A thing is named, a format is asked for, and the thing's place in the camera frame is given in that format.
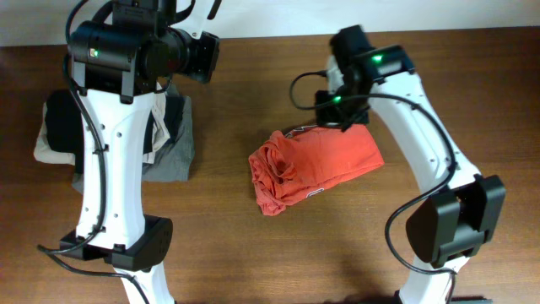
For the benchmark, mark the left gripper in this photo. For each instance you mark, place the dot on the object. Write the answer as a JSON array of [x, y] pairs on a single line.
[[205, 71]]

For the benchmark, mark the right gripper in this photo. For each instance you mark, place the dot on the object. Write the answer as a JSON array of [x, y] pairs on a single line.
[[326, 118]]

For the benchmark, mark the red printed t-shirt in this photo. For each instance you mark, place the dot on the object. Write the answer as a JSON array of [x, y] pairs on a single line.
[[290, 167]]

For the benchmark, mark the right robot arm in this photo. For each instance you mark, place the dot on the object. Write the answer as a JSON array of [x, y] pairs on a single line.
[[458, 208]]

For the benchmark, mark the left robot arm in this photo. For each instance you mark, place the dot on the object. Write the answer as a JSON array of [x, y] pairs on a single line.
[[113, 69]]

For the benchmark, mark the grey folded garment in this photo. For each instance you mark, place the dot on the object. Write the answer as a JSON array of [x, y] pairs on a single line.
[[173, 160]]

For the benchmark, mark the black folded garment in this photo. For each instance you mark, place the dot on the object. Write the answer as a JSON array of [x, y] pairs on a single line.
[[63, 126]]

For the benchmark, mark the beige folded garment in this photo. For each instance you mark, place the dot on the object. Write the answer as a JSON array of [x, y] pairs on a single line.
[[160, 122]]

